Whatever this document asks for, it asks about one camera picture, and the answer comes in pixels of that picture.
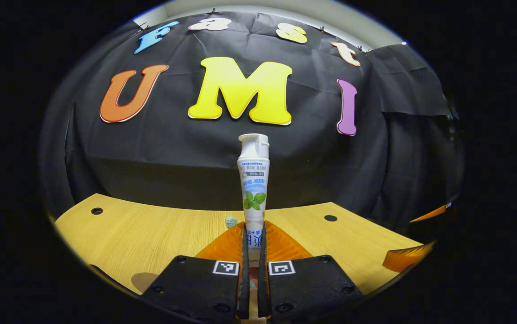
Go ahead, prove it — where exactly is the wooden desktop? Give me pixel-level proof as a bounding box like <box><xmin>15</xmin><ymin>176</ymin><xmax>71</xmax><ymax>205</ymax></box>
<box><xmin>55</xmin><ymin>193</ymin><xmax>423</xmax><ymax>322</ymax></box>

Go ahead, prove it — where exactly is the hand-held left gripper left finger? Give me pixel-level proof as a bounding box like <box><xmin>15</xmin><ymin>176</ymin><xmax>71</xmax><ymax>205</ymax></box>
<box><xmin>141</xmin><ymin>220</ymin><xmax>247</xmax><ymax>320</ymax></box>

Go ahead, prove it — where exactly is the brown round coaster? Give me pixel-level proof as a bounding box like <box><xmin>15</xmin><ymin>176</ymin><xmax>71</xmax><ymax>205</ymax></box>
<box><xmin>131</xmin><ymin>272</ymin><xmax>159</xmax><ymax>294</ymax></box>

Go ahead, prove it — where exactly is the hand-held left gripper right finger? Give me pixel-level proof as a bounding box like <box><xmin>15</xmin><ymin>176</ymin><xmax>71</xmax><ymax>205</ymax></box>
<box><xmin>258</xmin><ymin>220</ymin><xmax>363</xmax><ymax>322</ymax></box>

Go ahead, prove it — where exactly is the black backdrop cloth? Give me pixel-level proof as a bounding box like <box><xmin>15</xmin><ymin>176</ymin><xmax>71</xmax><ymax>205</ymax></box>
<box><xmin>38</xmin><ymin>11</ymin><xmax>466</xmax><ymax>234</ymax></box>

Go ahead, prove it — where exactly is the white toothpaste tube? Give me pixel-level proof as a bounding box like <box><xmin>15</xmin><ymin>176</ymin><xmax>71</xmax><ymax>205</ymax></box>
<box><xmin>237</xmin><ymin>133</ymin><xmax>270</xmax><ymax>291</ymax></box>

